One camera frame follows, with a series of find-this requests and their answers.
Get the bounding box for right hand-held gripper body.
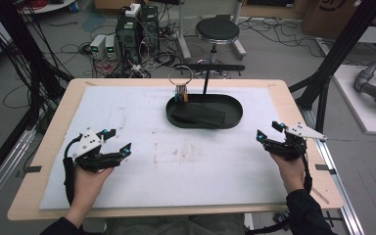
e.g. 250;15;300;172
263;121;328;162

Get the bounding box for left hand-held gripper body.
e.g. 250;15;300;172
72;126;122;174

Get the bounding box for black oval tray with hanger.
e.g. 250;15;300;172
165;63;247;130

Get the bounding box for black wallet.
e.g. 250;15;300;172
170;102;227;128

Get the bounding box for key ring with colourful tags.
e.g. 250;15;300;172
167;65;194;104

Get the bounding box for person's right hand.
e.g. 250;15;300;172
268;152;307;195

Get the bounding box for person's left hand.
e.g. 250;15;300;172
64;164;116;219

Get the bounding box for white table mat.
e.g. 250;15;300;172
38;85;290;211

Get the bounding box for white platform board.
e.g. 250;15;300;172
332;64;376;137

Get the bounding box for grey power supply box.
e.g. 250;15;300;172
104;34;119;61
89;33;108;61

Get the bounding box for person's lap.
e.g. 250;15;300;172
105;213;247;235

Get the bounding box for black computer tower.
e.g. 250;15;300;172
115;13;143;65
140;5;161;53

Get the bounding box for round black stool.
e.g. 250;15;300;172
192;16;242;79

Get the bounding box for white metal stand legs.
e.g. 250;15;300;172
175;0;248;62

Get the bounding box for brown cardboard box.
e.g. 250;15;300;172
301;0;376;41

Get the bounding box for white power strip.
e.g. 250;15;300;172
124;3;142;19

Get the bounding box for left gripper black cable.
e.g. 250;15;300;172
62;133;83;206

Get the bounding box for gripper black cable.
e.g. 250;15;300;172
301;152;314;194
62;133;83;206

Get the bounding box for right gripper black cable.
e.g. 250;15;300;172
301;152;314;194

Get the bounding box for aluminium rail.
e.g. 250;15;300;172
298;104;367;235
0;126;39;217

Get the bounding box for black metal frame post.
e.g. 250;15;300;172
288;0;376;133

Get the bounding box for black cable bundle on frame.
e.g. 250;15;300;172
0;0;75;131

